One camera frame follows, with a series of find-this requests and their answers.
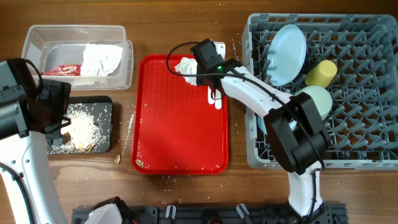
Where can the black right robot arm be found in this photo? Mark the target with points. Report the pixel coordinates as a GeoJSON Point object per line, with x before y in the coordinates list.
{"type": "Point", "coordinates": [295, 130]}

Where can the green bowl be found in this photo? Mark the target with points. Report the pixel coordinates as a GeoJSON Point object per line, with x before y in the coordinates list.
{"type": "Point", "coordinates": [321, 98]}

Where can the black food waste tray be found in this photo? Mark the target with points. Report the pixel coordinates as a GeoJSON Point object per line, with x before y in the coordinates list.
{"type": "Point", "coordinates": [90, 124]}

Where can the large light blue plate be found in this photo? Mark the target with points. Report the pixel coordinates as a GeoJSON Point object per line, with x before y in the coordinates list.
{"type": "Point", "coordinates": [286, 54]}

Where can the spilled rice line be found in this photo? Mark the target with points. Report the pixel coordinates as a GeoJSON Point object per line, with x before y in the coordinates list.
{"type": "Point", "coordinates": [130, 125]}

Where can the white plastic spoon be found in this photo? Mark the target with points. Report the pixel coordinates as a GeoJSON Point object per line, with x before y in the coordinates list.
{"type": "Point", "coordinates": [218, 100]}

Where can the red snack wrapper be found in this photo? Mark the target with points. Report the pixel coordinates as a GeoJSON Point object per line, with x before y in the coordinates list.
{"type": "Point", "coordinates": [64, 70]}

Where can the grey dishwasher rack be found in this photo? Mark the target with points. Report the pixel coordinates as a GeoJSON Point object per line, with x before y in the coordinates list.
{"type": "Point", "coordinates": [362, 122]}

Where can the peanut shell on table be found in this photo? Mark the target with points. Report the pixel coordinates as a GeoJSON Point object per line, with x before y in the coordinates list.
{"type": "Point", "coordinates": [117, 159]}

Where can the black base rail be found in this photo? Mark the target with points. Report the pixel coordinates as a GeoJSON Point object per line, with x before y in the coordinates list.
{"type": "Point", "coordinates": [271, 213]}

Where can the small light blue saucer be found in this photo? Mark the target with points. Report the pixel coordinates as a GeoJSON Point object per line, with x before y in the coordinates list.
{"type": "Point", "coordinates": [261, 124]}

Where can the yellow plastic cup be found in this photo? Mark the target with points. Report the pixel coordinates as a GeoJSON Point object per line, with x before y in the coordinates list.
{"type": "Point", "coordinates": [322, 74]}

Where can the white tissue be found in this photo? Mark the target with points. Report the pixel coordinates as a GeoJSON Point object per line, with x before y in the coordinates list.
{"type": "Point", "coordinates": [188, 66]}

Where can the white plastic fork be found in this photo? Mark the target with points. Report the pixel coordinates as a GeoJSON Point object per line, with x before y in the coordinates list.
{"type": "Point", "coordinates": [211, 99]}

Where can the peanut shell on tray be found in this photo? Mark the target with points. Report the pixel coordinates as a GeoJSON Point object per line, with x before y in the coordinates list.
{"type": "Point", "coordinates": [139, 163]}

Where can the clear plastic waste bin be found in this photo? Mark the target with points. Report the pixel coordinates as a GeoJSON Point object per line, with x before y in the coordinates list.
{"type": "Point", "coordinates": [48, 46]}

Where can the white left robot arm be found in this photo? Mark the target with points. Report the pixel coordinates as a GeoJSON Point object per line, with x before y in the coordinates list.
{"type": "Point", "coordinates": [32, 114]}

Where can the red serving tray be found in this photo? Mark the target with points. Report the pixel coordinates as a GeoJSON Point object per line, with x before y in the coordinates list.
{"type": "Point", "coordinates": [176, 131]}

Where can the white paper napkin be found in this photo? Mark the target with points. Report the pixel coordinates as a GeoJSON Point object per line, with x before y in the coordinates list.
{"type": "Point", "coordinates": [100, 60]}

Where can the brown food scraps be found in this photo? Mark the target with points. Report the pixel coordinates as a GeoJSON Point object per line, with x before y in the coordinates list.
{"type": "Point", "coordinates": [77, 133]}

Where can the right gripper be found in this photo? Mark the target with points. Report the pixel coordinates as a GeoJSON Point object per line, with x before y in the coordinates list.
{"type": "Point", "coordinates": [205, 79]}

